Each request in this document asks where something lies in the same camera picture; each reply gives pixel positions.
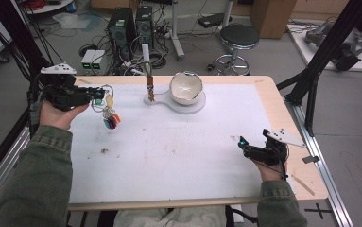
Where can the black tape piece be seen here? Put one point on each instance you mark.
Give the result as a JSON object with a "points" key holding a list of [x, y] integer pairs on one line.
{"points": [[311, 159]]}

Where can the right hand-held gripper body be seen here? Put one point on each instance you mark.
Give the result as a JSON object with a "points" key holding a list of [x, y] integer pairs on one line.
{"points": [[268, 154]]}

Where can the white board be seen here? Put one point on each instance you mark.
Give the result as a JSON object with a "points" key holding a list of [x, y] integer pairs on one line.
{"points": [[301, 47]]}

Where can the clear plastic sheet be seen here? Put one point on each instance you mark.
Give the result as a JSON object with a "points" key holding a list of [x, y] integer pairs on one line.
{"points": [[71, 21]]}

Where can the white stand with pole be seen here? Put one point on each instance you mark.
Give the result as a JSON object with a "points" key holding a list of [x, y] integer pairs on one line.
{"points": [[185, 108]]}

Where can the white cracked-rim bowl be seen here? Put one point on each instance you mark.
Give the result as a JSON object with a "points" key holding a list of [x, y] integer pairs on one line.
{"points": [[186, 90]]}

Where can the grey device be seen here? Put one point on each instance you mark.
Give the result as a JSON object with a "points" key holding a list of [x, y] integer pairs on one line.
{"points": [[317, 33]]}

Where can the black metal frame post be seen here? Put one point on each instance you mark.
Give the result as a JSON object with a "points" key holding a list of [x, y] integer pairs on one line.
{"points": [[323, 53], [18, 47]]}

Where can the bunch of colourful key tags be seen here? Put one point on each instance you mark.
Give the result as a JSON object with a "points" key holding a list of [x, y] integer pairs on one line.
{"points": [[110, 118]]}

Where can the white power supply unit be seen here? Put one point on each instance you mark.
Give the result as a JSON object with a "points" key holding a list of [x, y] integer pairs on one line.
{"points": [[99, 61], [87, 61]]}

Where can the black flat device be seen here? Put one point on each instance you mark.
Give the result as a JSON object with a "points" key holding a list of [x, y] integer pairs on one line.
{"points": [[211, 20]]}

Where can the person's left hand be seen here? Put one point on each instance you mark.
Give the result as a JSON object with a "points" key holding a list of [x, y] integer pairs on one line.
{"points": [[57, 116]]}

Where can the black round stool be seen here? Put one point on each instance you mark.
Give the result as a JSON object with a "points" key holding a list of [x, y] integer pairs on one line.
{"points": [[239, 36]]}

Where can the person's right hand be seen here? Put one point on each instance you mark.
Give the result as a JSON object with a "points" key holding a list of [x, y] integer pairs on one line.
{"points": [[271, 172]]}

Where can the white round table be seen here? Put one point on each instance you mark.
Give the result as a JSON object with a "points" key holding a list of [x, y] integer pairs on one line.
{"points": [[48, 8]]}

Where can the cardboard box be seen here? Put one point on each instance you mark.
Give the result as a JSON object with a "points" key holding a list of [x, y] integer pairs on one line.
{"points": [[273, 17]]}

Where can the white table leg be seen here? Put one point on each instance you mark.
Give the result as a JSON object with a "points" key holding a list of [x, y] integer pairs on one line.
{"points": [[177, 34], [227, 12]]}

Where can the person's lap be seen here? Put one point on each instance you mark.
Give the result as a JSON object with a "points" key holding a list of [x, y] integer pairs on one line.
{"points": [[169, 219]]}

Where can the thin wooden stick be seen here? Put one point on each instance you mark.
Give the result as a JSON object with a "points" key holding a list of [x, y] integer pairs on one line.
{"points": [[303, 185]]}

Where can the black computer tower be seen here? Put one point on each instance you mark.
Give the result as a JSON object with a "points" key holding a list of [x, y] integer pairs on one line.
{"points": [[120, 31], [144, 26]]}

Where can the white table mat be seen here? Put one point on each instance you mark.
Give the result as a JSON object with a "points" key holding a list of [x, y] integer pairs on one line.
{"points": [[169, 151]]}

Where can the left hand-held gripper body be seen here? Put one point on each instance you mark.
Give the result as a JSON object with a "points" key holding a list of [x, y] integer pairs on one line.
{"points": [[60, 93]]}

